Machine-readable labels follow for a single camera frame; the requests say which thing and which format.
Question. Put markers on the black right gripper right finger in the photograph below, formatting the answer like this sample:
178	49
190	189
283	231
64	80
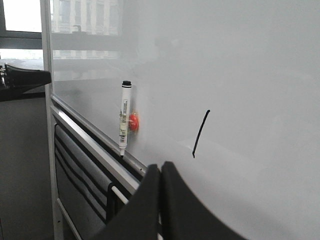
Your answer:
183	215

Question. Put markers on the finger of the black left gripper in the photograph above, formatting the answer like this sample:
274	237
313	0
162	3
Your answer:
15	77

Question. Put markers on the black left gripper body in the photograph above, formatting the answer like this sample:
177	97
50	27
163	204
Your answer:
10	93

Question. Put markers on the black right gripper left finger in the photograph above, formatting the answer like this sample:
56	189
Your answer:
138	219

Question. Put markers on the white black whiteboard marker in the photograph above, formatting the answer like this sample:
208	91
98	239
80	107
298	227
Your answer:
124	116

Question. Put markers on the white horizontal stand rod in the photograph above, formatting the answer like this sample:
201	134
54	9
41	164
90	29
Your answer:
119	194

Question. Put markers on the red round magnet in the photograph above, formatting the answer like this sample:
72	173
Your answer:
133	122

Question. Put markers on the white whiteboard with aluminium frame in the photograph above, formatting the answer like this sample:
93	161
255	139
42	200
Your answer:
227	90

